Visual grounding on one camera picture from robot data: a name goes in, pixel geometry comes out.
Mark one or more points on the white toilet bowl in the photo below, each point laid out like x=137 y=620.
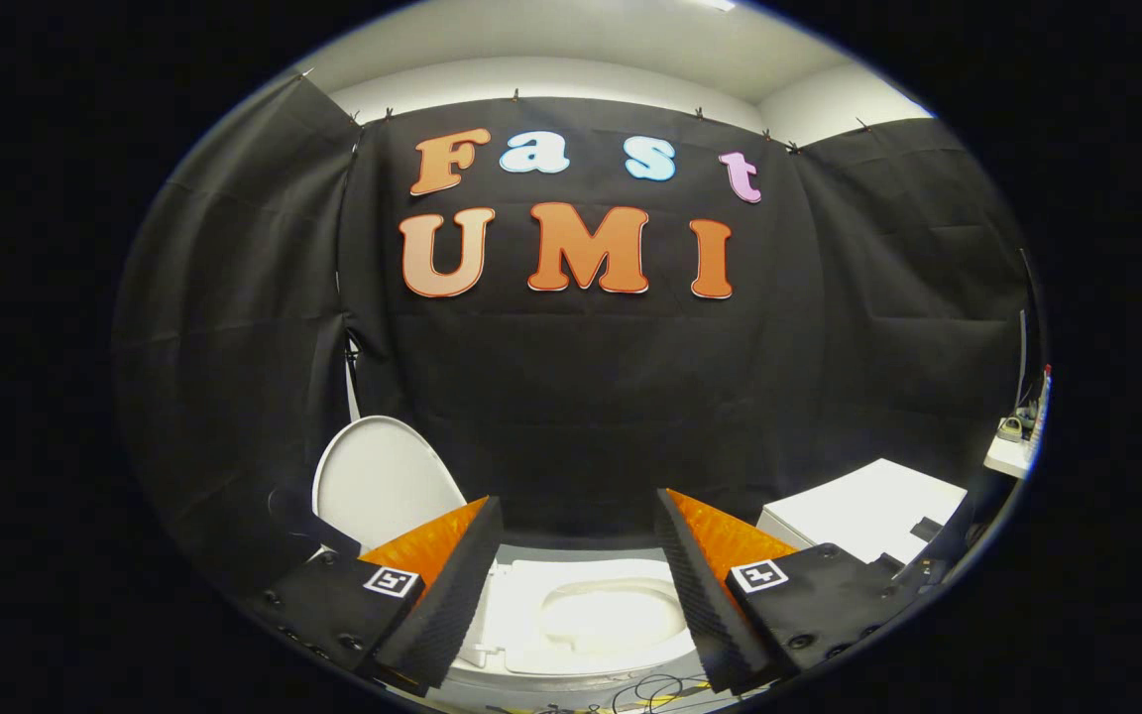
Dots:
x=531 y=595

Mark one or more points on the white toilet lid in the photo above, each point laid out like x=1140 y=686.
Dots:
x=383 y=486

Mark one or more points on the white drawer cabinet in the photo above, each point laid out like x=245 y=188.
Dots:
x=858 y=506

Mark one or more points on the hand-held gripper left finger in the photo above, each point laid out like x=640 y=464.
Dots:
x=462 y=595

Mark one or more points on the black backdrop cloth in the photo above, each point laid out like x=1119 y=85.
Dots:
x=581 y=397

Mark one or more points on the white pole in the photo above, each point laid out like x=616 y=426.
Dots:
x=352 y=387

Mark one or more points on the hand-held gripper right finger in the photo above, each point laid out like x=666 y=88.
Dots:
x=700 y=595

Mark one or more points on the white side table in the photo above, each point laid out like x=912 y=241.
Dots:
x=1005 y=458

